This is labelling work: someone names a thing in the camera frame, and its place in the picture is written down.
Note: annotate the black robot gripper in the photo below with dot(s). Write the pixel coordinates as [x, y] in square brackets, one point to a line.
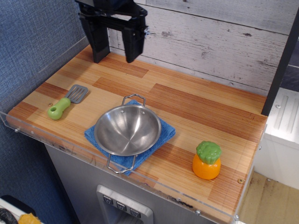
[119, 15]

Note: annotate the green handled grey spatula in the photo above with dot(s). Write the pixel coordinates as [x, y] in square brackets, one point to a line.
[75, 95]

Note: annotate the silver metal pan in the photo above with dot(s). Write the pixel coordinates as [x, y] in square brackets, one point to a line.
[127, 130]

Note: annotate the blue folded cloth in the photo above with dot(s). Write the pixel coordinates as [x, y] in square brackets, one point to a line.
[123, 162]

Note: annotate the orange toy carrot green top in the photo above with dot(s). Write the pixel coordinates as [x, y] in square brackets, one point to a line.
[206, 163]

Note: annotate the silver dispenser button panel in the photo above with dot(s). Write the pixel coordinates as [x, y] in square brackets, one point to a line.
[120, 209]

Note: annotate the yellow object bottom left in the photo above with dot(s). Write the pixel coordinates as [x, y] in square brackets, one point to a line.
[29, 219]

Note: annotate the white ridged side counter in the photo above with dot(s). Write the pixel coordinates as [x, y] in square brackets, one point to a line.
[278, 154]

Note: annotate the dark grey left post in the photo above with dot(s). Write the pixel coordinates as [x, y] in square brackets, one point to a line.
[96, 32]

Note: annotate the dark grey post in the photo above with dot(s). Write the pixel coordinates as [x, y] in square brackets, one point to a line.
[96, 32]
[282, 66]

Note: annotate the clear acrylic guard rail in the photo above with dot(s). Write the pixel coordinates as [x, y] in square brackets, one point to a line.
[198, 109]

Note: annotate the dark grey right post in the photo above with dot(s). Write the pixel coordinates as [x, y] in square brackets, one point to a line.
[282, 66]

